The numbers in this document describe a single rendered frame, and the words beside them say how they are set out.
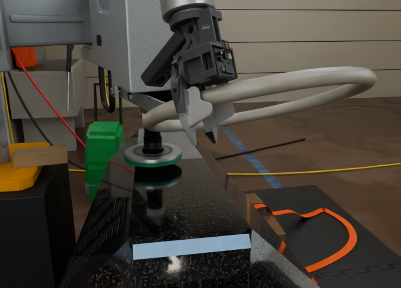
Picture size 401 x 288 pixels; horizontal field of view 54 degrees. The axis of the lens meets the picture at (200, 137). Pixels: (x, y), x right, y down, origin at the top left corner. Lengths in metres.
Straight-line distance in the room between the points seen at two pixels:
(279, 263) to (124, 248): 0.42
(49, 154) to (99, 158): 1.36
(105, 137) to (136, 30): 1.78
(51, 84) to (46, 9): 2.36
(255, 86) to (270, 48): 6.08
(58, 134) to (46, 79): 0.62
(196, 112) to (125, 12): 0.75
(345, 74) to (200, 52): 0.24
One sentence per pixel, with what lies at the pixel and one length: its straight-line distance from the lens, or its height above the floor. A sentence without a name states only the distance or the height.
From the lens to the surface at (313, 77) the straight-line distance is 0.65.
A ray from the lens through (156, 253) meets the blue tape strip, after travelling 1.03.
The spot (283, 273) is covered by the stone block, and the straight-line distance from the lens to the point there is 1.16.
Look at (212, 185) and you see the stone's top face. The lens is 1.34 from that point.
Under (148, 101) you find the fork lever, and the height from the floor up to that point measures 1.08.
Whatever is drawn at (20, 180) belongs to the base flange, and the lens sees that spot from 1.58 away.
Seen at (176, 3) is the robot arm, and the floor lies 1.37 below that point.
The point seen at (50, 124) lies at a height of 0.30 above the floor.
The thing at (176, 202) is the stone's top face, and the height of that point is 0.80.
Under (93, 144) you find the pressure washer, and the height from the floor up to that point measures 0.45.
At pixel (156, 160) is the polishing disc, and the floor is 0.86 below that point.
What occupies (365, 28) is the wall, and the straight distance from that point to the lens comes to 7.44.
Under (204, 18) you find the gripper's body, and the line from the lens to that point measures 0.65.
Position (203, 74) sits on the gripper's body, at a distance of 0.61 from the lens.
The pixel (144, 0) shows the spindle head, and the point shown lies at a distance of 1.32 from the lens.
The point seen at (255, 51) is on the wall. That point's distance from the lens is 6.61.
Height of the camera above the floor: 1.34
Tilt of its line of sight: 17 degrees down
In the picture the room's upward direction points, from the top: straight up
